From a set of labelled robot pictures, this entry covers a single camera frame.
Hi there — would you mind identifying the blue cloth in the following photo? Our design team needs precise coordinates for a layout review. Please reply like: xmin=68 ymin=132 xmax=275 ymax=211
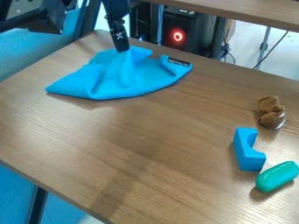
xmin=44 ymin=45 xmax=194 ymax=102

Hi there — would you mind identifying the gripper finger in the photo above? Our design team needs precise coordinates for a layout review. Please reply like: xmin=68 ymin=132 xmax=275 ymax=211
xmin=108 ymin=18 xmax=131 ymax=53

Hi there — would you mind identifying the blue block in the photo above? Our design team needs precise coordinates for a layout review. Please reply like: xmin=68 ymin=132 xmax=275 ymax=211
xmin=232 ymin=126 xmax=268 ymax=172

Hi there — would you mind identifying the green toy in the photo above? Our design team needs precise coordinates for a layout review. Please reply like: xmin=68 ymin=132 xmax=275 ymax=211
xmin=254 ymin=160 xmax=299 ymax=193

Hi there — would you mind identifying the brown toy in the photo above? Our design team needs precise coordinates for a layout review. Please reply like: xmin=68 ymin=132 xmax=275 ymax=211
xmin=255 ymin=94 xmax=288 ymax=130

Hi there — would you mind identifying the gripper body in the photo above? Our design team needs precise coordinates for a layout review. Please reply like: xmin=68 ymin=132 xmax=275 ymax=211
xmin=100 ymin=0 xmax=134 ymax=22

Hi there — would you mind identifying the black computer tower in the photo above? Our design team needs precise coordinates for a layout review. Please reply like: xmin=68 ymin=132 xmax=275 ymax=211
xmin=160 ymin=6 xmax=220 ymax=57

